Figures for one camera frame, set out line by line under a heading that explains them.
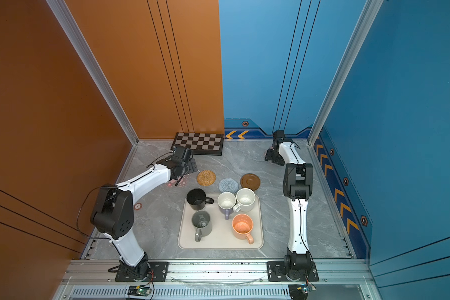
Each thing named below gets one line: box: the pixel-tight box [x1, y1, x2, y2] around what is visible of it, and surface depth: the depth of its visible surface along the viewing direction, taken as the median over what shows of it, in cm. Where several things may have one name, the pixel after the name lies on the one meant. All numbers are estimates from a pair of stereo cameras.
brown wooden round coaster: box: [240, 173, 261, 191], surface depth 102 cm
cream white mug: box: [232, 187, 256, 213], surface depth 88 cm
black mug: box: [186, 188, 214, 211], surface depth 88 cm
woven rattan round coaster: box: [196, 170, 217, 187], surface depth 104 cm
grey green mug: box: [191, 210, 213, 243], surface depth 79 cm
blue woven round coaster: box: [218, 178, 239, 194], surface depth 101 cm
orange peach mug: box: [231, 213, 254, 245], surface depth 81 cm
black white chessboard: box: [171, 131, 225, 156], surface depth 118 cm
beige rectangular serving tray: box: [177, 193, 264, 250], surface depth 84 cm
